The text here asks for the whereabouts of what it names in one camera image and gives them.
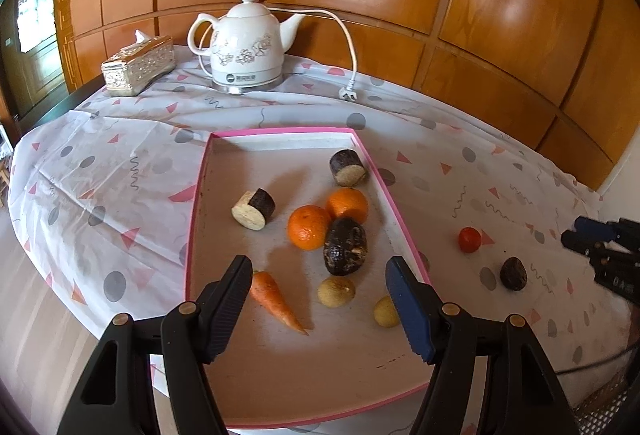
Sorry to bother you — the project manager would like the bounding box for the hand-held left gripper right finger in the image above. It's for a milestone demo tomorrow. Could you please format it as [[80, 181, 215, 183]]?
[[385, 256, 586, 435]]

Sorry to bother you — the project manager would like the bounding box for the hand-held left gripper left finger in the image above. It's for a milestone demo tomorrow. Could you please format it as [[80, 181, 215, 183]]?
[[56, 255, 253, 435]]

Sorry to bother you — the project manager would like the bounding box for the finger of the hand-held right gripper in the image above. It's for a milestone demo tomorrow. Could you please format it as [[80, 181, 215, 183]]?
[[574, 216, 640, 250], [561, 230, 640, 263]]

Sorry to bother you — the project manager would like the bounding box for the small yellow potato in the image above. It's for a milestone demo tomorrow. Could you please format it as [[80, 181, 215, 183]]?
[[318, 276, 357, 309], [374, 296, 402, 329]]

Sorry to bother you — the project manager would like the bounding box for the orange carrot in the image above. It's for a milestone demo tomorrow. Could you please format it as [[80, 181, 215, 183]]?
[[249, 270, 309, 337]]

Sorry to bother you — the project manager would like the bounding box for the small dark round passion fruit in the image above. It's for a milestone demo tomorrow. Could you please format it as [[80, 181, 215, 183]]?
[[500, 257, 528, 292]]

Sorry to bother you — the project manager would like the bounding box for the large dark wrinkled avocado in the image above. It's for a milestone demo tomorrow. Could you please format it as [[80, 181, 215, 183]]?
[[323, 216, 368, 277]]

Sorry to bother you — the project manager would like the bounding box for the red tomato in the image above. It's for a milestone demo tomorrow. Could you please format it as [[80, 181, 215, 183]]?
[[458, 227, 482, 254]]

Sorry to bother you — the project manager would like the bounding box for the pink-rimmed white tray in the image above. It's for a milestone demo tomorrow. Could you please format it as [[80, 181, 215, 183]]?
[[184, 127, 432, 431]]

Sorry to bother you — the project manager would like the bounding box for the cut dark-skinned eggplant piece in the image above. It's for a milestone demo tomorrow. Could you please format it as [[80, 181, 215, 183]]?
[[231, 188, 276, 231], [329, 149, 368, 187]]

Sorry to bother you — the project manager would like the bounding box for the orange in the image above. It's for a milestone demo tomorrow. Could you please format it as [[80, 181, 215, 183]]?
[[326, 187, 369, 226], [287, 205, 332, 251]]

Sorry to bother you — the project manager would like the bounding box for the woven chair seat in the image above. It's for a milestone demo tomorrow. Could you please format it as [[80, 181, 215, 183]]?
[[570, 380, 632, 435]]

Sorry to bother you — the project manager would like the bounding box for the white patterned tablecloth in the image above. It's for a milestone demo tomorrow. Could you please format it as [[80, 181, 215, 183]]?
[[6, 51, 632, 435]]

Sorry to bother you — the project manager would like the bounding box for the silver kettle base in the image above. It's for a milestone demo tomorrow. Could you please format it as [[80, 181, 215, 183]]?
[[210, 72, 287, 94]]

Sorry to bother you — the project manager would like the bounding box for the gold ornate tissue box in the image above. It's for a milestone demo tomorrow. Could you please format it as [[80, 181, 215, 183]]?
[[101, 30, 177, 97]]

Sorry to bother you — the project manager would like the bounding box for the white ceramic electric kettle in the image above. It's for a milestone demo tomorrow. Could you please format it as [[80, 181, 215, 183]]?
[[187, 0, 307, 83]]

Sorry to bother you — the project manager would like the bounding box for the wooden glass door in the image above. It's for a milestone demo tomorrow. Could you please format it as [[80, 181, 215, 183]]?
[[0, 0, 73, 126]]

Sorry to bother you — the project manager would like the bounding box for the dark cable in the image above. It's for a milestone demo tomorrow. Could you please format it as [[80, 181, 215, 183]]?
[[555, 347, 640, 377]]

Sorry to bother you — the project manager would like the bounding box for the white power cord with plug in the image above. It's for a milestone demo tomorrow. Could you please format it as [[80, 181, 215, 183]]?
[[197, 9, 358, 103]]

